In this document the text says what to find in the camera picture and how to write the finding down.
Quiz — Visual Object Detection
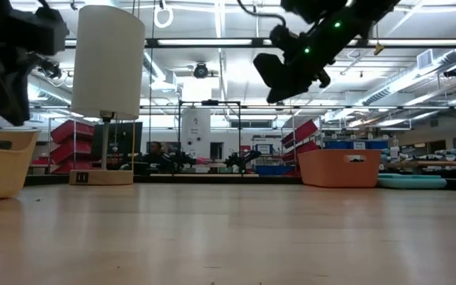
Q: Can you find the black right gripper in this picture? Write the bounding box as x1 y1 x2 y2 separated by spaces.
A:
253 23 344 105

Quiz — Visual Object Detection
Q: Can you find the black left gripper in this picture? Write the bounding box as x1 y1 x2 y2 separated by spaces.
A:
0 0 70 127

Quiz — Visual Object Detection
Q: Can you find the yellow plastic bin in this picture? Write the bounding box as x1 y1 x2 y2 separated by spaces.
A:
0 129 41 202

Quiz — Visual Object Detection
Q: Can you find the orange plastic bin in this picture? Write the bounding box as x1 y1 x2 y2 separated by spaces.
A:
297 148 382 188

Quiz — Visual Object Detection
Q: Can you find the red plastic storage bin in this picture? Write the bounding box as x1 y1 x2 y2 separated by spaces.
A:
281 118 319 148
283 140 321 162
50 120 95 144
50 139 93 164

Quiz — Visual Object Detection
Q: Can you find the black hanging device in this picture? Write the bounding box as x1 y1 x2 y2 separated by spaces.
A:
192 62 210 79
36 54 63 80

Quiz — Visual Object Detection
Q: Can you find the blue white sign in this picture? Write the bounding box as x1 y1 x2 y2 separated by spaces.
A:
254 142 273 156

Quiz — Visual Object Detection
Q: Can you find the long blue storage bin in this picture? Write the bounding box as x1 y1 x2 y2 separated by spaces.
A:
325 139 390 150

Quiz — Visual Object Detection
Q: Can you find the white pillar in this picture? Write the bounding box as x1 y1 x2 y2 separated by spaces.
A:
180 108 212 159

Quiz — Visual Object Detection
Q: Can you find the white lamp with wooden base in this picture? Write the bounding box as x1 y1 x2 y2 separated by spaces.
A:
68 5 146 186

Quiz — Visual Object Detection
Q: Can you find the large black panel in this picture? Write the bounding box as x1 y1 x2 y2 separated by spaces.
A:
92 121 144 158

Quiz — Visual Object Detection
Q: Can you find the yellow vertical pole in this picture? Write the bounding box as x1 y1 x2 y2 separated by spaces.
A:
131 120 136 172

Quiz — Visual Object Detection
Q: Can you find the person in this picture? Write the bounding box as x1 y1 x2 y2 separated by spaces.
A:
142 140 174 174

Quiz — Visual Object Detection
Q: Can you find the blue calculator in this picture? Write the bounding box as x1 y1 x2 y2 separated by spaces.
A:
377 173 448 190

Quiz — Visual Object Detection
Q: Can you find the wooden workbench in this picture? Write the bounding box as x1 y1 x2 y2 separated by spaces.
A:
386 159 456 168

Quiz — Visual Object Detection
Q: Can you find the thin black rig frame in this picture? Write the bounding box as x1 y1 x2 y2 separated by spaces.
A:
177 99 242 175

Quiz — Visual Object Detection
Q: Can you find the yellow hanging strap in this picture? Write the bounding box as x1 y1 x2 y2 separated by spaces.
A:
373 23 386 56

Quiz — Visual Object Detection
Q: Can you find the metal air duct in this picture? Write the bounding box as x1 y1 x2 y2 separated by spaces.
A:
360 47 456 106

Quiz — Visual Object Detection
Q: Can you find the white hanging ring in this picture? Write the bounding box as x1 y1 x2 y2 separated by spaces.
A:
153 3 175 29

